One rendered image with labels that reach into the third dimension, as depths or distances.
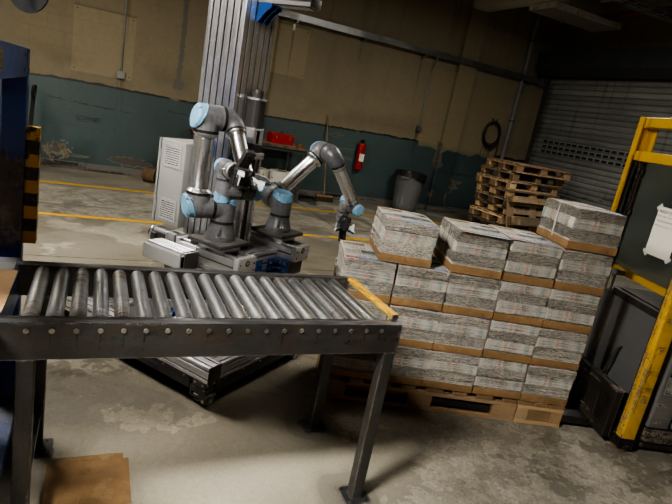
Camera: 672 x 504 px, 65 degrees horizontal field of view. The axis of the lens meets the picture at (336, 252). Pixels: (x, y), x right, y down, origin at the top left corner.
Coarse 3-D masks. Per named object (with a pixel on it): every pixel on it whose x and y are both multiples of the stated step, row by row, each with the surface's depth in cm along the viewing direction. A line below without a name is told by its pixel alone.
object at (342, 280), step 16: (32, 272) 193; (112, 272) 204; (128, 272) 206; (144, 272) 209; (160, 272) 211; (176, 272) 214; (192, 272) 216; (208, 272) 220; (224, 272) 224; (240, 272) 227; (256, 272) 231; (48, 288) 197; (112, 288) 206; (128, 288) 208
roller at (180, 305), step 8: (168, 280) 205; (176, 280) 204; (168, 288) 201; (176, 288) 196; (176, 296) 190; (184, 296) 192; (176, 304) 184; (184, 304) 183; (176, 312) 180; (184, 312) 177
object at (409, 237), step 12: (384, 216) 282; (396, 216) 284; (384, 228) 274; (396, 228) 273; (408, 228) 273; (420, 228) 274; (432, 228) 274; (384, 240) 275; (396, 240) 275; (408, 240) 276; (420, 240) 276; (432, 240) 276; (384, 252) 276; (396, 252) 277; (408, 252) 278; (420, 252) 278
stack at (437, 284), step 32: (352, 256) 278; (352, 288) 280; (384, 288) 282; (416, 288) 283; (448, 288) 285; (480, 288) 286; (512, 288) 287; (544, 288) 288; (416, 320) 288; (448, 320) 289; (480, 320) 290; (416, 352) 293; (448, 352) 296; (512, 352) 297; (352, 384) 295; (480, 384) 301; (512, 384) 302; (480, 416) 306; (512, 416) 308
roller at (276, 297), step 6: (264, 276) 228; (264, 282) 223; (270, 282) 222; (264, 288) 220; (270, 288) 216; (276, 288) 217; (270, 294) 213; (276, 294) 210; (276, 300) 206; (282, 300) 205; (276, 306) 205; (282, 306) 201; (288, 306) 199; (282, 312) 198; (288, 312) 195; (294, 312) 195; (288, 318) 192; (294, 318) 190; (300, 318) 191
